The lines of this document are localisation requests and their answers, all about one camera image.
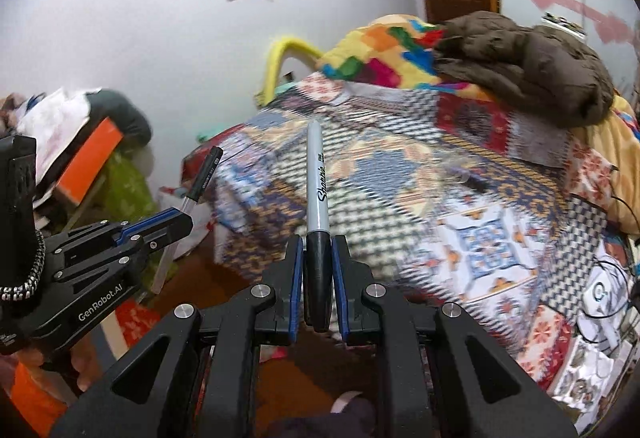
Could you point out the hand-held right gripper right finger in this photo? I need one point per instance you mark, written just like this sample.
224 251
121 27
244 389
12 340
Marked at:
337 288

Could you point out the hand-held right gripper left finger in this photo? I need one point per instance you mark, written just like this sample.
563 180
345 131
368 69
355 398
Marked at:
298 288

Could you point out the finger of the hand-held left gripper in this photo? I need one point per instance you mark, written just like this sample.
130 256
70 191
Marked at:
90 238
165 233

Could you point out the black capped clear pen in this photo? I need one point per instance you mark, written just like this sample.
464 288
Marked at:
204 172

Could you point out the grey marker with black cap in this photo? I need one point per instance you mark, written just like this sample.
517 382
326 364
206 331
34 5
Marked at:
316 198

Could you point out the white plastic bucket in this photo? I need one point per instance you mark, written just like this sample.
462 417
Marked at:
345 402

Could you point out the person's left hand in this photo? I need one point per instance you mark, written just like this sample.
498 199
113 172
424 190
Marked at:
86 370

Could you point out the green patterned bag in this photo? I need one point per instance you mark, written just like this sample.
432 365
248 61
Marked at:
130 188

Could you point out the orange box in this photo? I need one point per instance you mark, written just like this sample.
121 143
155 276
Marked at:
90 157

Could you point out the teal plastic item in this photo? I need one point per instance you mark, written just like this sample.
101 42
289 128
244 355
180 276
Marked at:
207 136

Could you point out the patchwork printed blanket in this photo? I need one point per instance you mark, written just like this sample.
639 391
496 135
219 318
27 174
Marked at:
400 198

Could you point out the white crumpled cloth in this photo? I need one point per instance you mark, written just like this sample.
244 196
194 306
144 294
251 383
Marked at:
55 127

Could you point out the grey cushion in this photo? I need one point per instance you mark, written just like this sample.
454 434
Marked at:
125 115

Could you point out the person's dark trousers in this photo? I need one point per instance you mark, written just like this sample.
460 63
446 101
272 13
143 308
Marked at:
320 423

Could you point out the black and white cylinder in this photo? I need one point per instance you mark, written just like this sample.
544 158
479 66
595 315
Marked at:
475 185

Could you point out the yellow foam tube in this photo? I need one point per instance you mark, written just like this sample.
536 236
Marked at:
272 62

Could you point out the colourful block pattern blanket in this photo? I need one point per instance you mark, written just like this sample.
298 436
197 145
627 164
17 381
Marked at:
380 52

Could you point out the white compartment tray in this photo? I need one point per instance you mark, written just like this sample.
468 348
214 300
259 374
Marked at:
585 378

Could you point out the white box with circle logo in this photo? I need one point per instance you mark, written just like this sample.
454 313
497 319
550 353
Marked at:
602 290

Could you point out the brown padded jacket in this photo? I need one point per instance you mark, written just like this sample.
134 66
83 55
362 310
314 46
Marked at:
540 62

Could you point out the yellow cartoon blanket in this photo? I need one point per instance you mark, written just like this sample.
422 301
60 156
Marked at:
620 157

